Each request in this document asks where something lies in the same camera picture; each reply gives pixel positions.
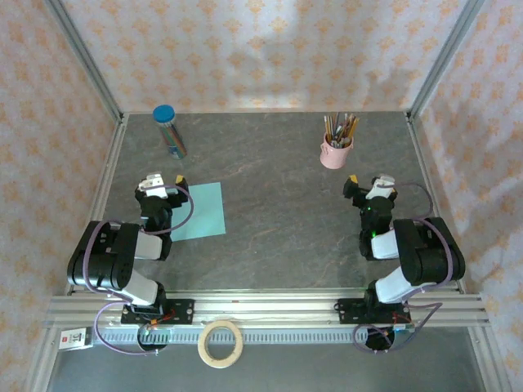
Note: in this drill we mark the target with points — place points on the light blue paper sheet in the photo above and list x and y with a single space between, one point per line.
204 212

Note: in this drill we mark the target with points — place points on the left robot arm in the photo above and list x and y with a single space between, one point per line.
106 253

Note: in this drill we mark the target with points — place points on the pink pencil cup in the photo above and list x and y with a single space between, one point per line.
333 157

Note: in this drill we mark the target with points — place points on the blue-lid tube of coloured pencils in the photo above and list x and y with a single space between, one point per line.
171 134

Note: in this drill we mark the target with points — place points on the yellow pencil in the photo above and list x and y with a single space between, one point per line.
354 127

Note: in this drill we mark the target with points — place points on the wooden pencil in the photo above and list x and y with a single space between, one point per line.
336 124
344 124
328 127

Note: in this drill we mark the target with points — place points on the masking tape roll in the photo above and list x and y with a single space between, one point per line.
200 345

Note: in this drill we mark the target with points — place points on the white label tag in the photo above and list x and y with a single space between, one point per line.
75 339

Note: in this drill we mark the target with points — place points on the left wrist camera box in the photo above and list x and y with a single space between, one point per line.
153 190

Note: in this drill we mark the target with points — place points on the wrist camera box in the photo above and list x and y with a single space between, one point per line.
380 190
153 190

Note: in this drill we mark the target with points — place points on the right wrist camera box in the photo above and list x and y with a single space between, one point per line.
380 190

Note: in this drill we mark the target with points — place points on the aluminium side rail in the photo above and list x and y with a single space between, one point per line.
425 171
104 183

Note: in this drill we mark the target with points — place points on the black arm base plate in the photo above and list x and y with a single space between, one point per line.
184 312
347 311

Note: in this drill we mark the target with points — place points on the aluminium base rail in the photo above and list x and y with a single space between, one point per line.
265 306

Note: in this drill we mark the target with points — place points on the aluminium frame post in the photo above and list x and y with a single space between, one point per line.
86 65
445 57

